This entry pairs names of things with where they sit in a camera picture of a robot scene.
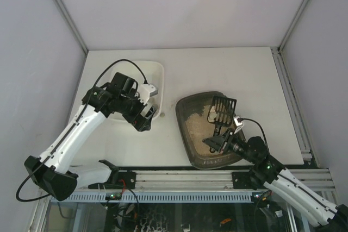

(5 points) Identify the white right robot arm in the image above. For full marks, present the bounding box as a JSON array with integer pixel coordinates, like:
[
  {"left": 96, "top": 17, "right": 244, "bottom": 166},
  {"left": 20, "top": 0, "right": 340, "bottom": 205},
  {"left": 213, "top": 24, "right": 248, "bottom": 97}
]
[{"left": 203, "top": 131, "right": 347, "bottom": 231}]

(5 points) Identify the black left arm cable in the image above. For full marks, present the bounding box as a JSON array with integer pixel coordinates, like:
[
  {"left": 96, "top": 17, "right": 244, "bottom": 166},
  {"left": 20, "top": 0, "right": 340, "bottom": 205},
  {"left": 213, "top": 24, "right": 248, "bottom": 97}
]
[{"left": 15, "top": 58, "right": 149, "bottom": 203}]

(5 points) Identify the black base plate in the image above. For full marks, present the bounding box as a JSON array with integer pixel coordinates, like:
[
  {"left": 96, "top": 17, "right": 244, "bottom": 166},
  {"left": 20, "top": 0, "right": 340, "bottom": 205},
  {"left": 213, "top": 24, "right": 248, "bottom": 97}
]
[
  {"left": 108, "top": 171, "right": 136, "bottom": 189},
  {"left": 232, "top": 169, "right": 267, "bottom": 190}
]

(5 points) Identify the black slotted litter scoop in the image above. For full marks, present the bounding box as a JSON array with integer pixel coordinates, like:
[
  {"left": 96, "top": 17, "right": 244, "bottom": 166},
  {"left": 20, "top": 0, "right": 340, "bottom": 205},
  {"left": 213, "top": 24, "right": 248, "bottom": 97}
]
[{"left": 209, "top": 95, "right": 237, "bottom": 136}]

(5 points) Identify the blue-grey slotted cable duct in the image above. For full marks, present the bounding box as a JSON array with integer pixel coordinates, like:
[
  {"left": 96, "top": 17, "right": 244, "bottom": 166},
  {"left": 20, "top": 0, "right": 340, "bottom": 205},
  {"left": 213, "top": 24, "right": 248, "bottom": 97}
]
[{"left": 65, "top": 191, "right": 262, "bottom": 203}]

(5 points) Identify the white plastic bin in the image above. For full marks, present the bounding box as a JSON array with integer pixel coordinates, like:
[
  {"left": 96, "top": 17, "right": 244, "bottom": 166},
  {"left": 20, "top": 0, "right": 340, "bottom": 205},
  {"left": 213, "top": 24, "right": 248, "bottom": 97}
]
[{"left": 108, "top": 60, "right": 164, "bottom": 120}]

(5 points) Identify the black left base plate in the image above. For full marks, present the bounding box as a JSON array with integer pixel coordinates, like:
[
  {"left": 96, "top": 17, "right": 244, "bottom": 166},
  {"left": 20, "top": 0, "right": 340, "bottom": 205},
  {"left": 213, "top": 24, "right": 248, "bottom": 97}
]
[{"left": 108, "top": 171, "right": 136, "bottom": 189}]

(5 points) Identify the grey-green litter clump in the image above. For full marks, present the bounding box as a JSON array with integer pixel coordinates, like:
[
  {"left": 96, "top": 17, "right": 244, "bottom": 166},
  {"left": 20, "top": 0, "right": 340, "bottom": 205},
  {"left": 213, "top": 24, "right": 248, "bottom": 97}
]
[{"left": 207, "top": 106, "right": 218, "bottom": 122}]

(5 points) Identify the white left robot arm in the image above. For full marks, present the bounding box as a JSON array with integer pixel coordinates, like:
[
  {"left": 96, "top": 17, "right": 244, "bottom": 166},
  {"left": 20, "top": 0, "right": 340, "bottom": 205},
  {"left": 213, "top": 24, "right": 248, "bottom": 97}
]
[{"left": 24, "top": 72, "right": 158, "bottom": 201}]

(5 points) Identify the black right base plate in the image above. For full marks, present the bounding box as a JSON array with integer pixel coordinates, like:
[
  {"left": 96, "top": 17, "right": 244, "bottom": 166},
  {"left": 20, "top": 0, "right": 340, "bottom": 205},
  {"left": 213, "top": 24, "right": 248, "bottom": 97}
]
[{"left": 232, "top": 169, "right": 267, "bottom": 190}]

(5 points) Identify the dark translucent litter box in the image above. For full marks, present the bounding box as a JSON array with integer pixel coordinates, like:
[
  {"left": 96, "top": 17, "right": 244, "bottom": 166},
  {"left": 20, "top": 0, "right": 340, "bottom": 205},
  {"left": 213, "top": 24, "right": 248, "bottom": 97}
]
[{"left": 175, "top": 91, "right": 241, "bottom": 170}]

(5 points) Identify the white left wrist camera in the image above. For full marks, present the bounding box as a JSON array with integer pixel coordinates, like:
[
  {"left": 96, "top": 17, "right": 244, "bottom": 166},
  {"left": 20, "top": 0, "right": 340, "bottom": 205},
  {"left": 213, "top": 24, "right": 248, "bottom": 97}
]
[{"left": 138, "top": 84, "right": 158, "bottom": 104}]

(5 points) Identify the aluminium mounting rail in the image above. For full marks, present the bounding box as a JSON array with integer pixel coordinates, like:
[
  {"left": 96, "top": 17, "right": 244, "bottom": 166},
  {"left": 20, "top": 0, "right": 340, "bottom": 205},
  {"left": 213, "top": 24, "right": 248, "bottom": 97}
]
[{"left": 133, "top": 169, "right": 335, "bottom": 191}]

